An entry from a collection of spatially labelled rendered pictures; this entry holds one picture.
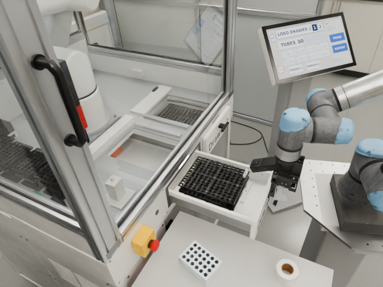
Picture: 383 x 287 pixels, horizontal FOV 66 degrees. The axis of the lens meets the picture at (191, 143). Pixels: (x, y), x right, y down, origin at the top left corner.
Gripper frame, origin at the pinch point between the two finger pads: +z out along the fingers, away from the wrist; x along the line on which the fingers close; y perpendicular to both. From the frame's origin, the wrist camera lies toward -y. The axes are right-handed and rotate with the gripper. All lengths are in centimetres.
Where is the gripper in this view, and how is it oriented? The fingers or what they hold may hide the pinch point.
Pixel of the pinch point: (272, 195)
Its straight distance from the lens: 109.2
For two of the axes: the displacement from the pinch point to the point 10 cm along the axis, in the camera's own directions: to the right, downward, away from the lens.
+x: 4.5, -5.9, 6.7
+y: 8.9, 2.5, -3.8
